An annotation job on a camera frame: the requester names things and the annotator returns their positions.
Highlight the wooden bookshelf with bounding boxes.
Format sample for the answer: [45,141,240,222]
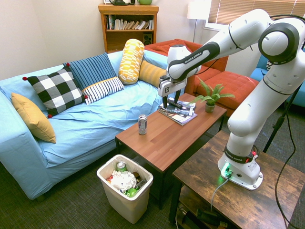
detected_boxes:
[98,3,160,53]

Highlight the black object on shelf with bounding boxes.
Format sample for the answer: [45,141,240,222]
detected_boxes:
[108,0,136,6]

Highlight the yellow patterned bolster pillow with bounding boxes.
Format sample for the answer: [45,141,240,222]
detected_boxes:
[118,38,145,85]

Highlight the silver drink can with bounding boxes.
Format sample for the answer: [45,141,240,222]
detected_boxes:
[138,114,148,135]

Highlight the mustard striped pillow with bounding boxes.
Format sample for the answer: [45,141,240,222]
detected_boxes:
[138,60,167,88]

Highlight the black power strip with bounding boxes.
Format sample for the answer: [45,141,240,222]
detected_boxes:
[176,205,230,229]

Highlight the stack of magazines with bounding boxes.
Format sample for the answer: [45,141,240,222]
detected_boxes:
[158,108,198,126]

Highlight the blue striped pillow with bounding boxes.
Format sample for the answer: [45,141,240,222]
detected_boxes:
[62,52,125,105]

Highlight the blue chair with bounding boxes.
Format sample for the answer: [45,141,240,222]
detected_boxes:
[249,47,305,108]

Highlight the beige plastic trash bin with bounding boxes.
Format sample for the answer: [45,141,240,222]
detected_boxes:
[96,154,154,224]

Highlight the plain mustard pillow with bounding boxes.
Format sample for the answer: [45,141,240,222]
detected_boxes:
[11,92,57,144]

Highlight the orange ottoman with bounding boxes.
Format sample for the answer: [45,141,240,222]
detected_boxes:
[194,71,260,117]

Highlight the crumpled white paper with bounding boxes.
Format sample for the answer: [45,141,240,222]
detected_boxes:
[110,170,138,193]

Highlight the rustic dark wood table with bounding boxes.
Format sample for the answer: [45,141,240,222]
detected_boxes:
[168,130,305,229]

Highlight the black remote control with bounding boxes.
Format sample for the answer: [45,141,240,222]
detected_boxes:
[166,99,183,109]

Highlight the orange armchair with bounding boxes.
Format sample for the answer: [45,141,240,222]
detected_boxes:
[144,39,229,95]

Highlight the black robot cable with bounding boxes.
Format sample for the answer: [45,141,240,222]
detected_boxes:
[269,14,305,229]

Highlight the wooden coffee table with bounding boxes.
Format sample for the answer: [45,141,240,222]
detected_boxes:
[115,93,228,210]

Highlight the white floor lamp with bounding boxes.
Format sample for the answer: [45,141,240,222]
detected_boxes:
[187,0,212,43]

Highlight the wooden window blinds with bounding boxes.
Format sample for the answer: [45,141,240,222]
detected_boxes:
[207,0,305,26]

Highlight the black white checkered pillow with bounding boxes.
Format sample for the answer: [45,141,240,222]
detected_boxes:
[22,62,88,119]

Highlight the grey base cable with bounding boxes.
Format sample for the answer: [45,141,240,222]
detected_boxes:
[210,177,230,212]

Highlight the light blue sofa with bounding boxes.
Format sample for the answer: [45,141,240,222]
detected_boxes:
[0,49,186,200]

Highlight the row of books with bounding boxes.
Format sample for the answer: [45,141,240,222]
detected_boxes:
[105,14,154,31]

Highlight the potted fern plant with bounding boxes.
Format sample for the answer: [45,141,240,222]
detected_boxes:
[189,76,236,114]

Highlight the green plastic wrapper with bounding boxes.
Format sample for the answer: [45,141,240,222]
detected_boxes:
[125,187,139,198]

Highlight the dark cover magazine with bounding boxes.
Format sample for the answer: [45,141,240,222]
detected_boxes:
[159,100,197,116]

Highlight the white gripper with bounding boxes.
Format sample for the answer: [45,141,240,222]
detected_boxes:
[157,76,188,108]

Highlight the black camera tripod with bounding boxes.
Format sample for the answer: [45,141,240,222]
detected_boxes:
[263,83,303,154]

